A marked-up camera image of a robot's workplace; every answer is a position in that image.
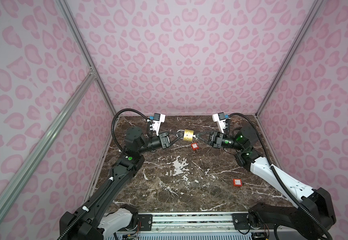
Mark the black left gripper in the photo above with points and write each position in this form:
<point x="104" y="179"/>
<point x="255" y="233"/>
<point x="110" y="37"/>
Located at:
<point x="166" y="143"/>

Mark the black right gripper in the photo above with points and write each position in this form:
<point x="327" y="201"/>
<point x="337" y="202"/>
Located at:
<point x="216" y="139"/>

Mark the brass padlock silver shackle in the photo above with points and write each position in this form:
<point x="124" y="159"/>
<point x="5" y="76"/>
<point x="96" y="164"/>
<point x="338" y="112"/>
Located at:
<point x="186" y="135"/>

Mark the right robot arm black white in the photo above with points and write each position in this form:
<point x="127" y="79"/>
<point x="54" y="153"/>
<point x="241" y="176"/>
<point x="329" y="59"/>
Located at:
<point x="312" y="213"/>

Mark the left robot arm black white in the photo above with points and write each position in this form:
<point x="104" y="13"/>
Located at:
<point x="90" y="221"/>

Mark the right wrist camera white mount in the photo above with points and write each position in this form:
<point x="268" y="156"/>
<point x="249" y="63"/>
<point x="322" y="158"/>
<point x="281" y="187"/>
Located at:
<point x="223" y="122"/>

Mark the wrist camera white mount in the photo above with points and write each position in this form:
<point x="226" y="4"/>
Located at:
<point x="223" y="122"/>
<point x="154" y="123"/>

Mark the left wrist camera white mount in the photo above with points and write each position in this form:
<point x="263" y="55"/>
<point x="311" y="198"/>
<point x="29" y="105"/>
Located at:
<point x="154" y="123"/>

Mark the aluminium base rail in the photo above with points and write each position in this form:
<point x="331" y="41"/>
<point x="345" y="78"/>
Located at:
<point x="189" y="226"/>

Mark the right corner aluminium post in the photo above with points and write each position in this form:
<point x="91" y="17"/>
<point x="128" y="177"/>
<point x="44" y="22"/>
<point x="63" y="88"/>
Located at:
<point x="296" y="43"/>

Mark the corner aluminium post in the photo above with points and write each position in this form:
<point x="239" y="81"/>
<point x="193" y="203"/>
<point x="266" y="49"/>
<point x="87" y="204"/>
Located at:
<point x="296" y="43"/>
<point x="73" y="26"/>

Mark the left corner aluminium post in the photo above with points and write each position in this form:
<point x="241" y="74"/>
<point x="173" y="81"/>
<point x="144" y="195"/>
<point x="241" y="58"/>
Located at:
<point x="73" y="26"/>

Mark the left diagonal aluminium frame bar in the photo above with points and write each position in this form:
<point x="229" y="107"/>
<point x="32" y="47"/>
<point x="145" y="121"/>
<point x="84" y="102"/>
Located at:
<point x="21" y="178"/>

